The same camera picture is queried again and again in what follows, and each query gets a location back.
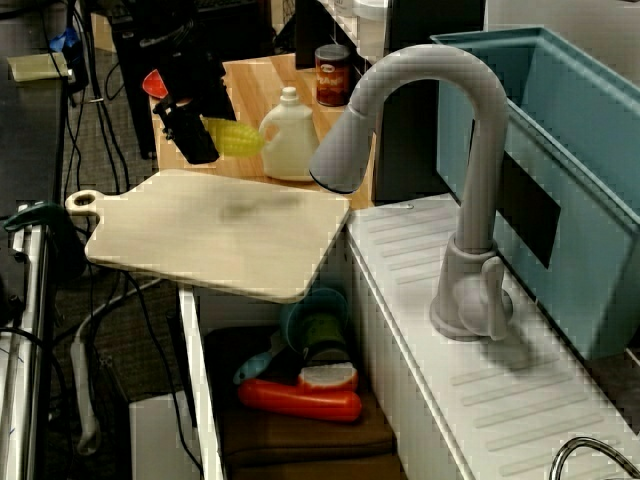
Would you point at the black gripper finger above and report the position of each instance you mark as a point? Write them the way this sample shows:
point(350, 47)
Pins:
point(195, 140)
point(222, 107)

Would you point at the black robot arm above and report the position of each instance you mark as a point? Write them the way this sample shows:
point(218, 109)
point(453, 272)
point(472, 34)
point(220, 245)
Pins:
point(170, 40)

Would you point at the green clamp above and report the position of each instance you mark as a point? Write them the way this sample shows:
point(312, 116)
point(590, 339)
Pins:
point(55, 220)

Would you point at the black desk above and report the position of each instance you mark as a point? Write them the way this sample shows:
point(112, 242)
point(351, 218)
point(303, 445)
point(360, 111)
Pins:
point(30, 150)

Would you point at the toy bread slice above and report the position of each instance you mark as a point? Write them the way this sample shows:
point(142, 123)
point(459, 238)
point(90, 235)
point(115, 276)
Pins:
point(327, 377)

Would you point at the teal plastic bin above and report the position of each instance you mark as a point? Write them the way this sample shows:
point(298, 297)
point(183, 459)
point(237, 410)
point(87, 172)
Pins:
point(575, 125)

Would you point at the grey toy faucet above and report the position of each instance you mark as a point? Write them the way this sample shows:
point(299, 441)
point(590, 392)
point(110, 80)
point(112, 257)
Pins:
point(480, 150)

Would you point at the white toy detergent bottle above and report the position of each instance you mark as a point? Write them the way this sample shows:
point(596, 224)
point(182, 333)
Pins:
point(290, 145)

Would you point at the white toy sink unit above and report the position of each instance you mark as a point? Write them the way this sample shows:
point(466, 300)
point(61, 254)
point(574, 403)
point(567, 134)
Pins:
point(425, 350)

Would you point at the yellow toy corn cob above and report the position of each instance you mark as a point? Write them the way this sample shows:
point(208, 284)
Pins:
point(240, 140)

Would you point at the teal toy cup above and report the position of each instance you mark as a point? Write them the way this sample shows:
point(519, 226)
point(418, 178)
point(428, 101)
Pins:
point(295, 315)

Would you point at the red plate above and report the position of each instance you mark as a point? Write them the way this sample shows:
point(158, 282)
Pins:
point(155, 85)

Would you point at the clear jar white lid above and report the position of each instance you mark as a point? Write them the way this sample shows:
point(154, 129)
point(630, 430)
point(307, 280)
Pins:
point(372, 35)

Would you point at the red soup can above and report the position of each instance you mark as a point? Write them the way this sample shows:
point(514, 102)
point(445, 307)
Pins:
point(332, 75)

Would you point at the yellow notepad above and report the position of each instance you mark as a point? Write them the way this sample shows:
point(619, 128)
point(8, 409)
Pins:
point(37, 67)

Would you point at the silver metal frame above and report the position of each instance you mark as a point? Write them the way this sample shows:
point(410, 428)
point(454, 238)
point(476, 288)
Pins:
point(30, 350)

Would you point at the pale wooden cutting board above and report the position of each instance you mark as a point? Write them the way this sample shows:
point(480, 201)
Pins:
point(200, 255)

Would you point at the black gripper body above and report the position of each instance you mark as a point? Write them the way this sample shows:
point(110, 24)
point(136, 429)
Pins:
point(192, 90)

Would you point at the white box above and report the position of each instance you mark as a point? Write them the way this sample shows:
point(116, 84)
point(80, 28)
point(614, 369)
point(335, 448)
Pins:
point(160, 440)

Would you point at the green toy cup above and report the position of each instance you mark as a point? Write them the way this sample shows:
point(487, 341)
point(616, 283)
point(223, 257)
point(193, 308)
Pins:
point(325, 332)

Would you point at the orange toy hot dog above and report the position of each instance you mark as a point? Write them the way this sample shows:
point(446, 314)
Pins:
point(300, 402)

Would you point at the black equipment box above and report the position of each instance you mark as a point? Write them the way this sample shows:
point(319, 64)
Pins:
point(132, 125)

